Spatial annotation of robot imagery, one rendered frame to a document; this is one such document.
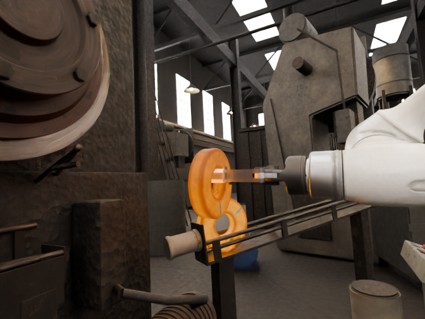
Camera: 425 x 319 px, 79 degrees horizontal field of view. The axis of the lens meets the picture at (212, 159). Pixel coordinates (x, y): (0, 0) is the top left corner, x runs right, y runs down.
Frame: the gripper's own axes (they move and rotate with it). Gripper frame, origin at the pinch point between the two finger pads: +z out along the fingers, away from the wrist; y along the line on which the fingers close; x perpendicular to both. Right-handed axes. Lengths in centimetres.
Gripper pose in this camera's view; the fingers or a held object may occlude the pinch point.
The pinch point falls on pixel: (212, 175)
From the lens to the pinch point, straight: 57.8
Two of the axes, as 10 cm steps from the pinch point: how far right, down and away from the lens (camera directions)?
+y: 4.5, 0.6, 8.9
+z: -8.9, 0.3, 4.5
